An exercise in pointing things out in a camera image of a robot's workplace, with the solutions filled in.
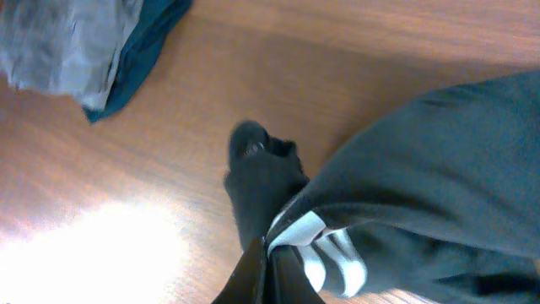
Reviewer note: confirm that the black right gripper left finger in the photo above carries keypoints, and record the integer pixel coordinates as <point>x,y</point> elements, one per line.
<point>246,284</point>

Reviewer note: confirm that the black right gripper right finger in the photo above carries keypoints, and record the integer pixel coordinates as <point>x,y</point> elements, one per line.
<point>287,281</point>

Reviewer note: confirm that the dark green t-shirt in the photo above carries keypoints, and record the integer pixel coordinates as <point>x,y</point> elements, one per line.
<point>439,198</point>

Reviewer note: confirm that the navy blue folded garment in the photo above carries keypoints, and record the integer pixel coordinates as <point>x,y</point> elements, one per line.
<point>141,52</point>

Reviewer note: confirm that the grey folded garment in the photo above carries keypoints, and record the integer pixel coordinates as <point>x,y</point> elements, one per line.
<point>66,47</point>

